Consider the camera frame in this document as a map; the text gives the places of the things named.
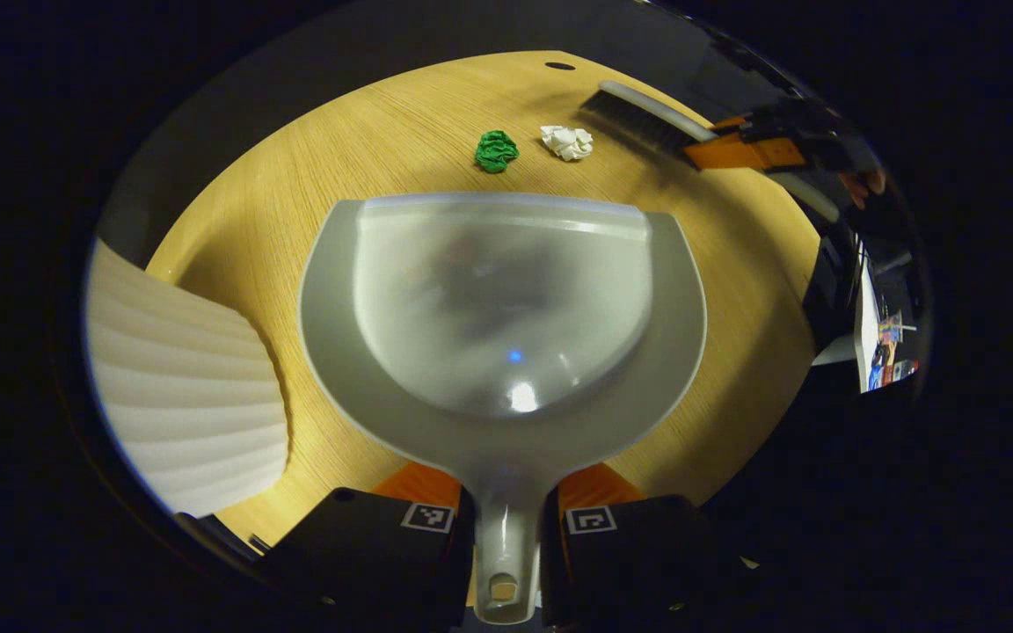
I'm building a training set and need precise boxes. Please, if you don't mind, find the green paper ball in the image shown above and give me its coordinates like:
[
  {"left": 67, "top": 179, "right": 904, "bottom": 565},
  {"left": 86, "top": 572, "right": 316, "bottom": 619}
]
[{"left": 474, "top": 130, "right": 521, "bottom": 174}]

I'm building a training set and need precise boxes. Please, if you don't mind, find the white paper ball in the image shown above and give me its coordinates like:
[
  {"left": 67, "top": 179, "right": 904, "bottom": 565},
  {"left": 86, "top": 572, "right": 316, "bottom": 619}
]
[{"left": 540, "top": 125, "right": 594, "bottom": 163}]

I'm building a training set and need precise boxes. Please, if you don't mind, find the white panel with colourful objects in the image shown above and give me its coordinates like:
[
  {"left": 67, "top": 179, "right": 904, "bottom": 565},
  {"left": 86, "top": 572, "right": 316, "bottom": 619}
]
[{"left": 854, "top": 246, "right": 921, "bottom": 394}]

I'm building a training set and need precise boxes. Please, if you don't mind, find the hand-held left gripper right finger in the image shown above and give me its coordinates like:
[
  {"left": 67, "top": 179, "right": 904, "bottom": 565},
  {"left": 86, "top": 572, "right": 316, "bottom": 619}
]
[{"left": 542, "top": 463, "right": 736, "bottom": 629}]

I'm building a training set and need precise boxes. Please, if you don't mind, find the white ribbed garbage bin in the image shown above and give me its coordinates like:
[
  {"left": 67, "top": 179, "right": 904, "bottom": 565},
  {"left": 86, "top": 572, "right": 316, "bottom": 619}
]
[{"left": 84, "top": 239, "right": 289, "bottom": 518}]

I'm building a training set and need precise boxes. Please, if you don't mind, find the white plastic dustpan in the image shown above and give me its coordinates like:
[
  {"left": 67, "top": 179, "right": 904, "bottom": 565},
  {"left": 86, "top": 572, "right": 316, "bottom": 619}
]
[{"left": 298, "top": 192, "right": 708, "bottom": 625}]

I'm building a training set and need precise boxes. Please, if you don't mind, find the small white broom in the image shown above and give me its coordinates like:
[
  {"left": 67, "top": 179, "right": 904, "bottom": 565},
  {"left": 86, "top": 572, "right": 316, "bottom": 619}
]
[{"left": 579, "top": 79, "right": 843, "bottom": 224}]

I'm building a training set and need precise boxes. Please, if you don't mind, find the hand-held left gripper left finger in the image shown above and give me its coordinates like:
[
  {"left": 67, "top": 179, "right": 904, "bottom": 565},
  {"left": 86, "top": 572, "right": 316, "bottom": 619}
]
[{"left": 260, "top": 462, "right": 477, "bottom": 629}]

